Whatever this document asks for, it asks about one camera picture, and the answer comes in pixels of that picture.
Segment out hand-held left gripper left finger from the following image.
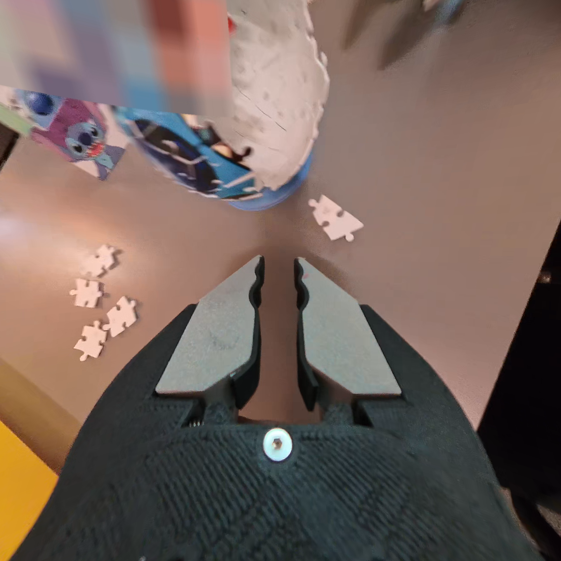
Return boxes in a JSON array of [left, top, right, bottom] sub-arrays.
[[155, 255, 265, 410]]

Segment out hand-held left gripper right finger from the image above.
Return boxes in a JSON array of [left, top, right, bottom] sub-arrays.
[[294, 257, 402, 412]]

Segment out single white puzzle piece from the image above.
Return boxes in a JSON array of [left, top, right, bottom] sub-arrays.
[[308, 194, 364, 243]]

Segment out yellow plastic bin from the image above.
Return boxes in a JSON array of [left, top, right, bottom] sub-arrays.
[[0, 357, 82, 559]]

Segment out blue cartoon puzzle ball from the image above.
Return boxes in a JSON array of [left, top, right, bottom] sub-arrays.
[[116, 0, 330, 202]]

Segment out colourful puzzle box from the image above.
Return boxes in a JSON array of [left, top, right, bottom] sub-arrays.
[[0, 85, 128, 181]]

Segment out person's dark clothing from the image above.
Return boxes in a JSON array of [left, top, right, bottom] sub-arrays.
[[478, 224, 561, 561]]

